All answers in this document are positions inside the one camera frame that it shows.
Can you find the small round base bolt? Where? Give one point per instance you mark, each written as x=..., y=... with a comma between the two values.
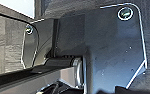
x=29, y=29

